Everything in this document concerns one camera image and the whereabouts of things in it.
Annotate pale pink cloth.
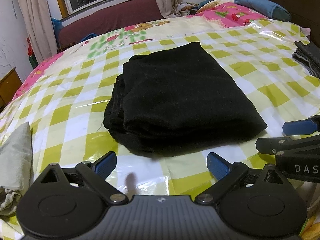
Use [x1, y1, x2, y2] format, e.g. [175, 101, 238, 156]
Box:
[299, 26, 312, 39]

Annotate folded grey pants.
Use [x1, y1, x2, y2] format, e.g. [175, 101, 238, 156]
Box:
[292, 41, 320, 77]

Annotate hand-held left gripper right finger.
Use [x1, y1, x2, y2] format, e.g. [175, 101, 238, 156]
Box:
[195, 152, 295, 204]

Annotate pink floral printed blanket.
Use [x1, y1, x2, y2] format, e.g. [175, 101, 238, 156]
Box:
[14, 0, 273, 100]

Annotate black pants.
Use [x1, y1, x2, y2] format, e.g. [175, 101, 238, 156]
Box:
[104, 42, 268, 158]

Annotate wooden cabinet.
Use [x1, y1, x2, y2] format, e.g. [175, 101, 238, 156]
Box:
[0, 67, 23, 110]

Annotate green checked plastic sheet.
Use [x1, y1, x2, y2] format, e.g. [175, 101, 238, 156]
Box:
[0, 19, 320, 240]

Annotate blue bag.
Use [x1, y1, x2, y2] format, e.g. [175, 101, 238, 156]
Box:
[51, 18, 63, 34]

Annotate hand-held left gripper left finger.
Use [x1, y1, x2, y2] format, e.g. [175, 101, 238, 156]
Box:
[31, 151, 128, 204]

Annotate red and green bag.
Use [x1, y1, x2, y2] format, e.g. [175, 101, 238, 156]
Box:
[26, 37, 39, 69]

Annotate small patterned basket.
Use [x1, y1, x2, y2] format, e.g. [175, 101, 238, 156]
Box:
[179, 4, 198, 18]

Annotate maroon sofa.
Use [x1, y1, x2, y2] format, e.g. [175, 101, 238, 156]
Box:
[57, 0, 165, 49]

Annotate large blue pillow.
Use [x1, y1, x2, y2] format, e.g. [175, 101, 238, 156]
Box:
[234, 0, 292, 22]

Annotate pale green cloth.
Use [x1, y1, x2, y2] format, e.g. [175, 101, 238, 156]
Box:
[0, 121, 34, 217]

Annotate blue cloth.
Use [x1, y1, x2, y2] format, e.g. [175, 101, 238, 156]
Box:
[80, 32, 98, 42]

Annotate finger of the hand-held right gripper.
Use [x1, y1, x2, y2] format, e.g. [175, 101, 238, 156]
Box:
[255, 133, 320, 155]
[282, 115, 320, 136]

